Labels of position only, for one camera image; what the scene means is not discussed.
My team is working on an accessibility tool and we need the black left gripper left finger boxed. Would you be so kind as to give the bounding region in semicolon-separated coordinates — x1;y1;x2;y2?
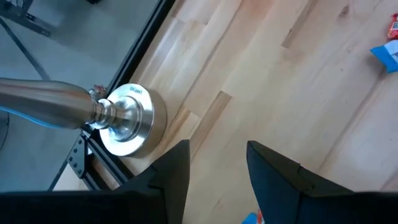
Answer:
116;139;191;224

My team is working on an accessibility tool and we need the blue white Hershey's bar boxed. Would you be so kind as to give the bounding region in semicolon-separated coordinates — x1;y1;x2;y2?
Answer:
241;212;258;224
369;39;398;74

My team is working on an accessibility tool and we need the small pink white candy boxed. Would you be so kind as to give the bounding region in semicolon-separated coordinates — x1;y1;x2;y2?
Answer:
387;12;398;40

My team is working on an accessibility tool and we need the white shade silver table lamp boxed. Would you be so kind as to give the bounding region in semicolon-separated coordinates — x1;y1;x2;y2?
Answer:
0;77;168;157

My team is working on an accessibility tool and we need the dark grey metal bar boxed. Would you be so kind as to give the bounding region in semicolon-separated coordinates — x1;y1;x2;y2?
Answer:
0;0;55;37

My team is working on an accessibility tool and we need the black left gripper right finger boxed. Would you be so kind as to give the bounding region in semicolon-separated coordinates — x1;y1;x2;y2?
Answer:
246;140;355;224

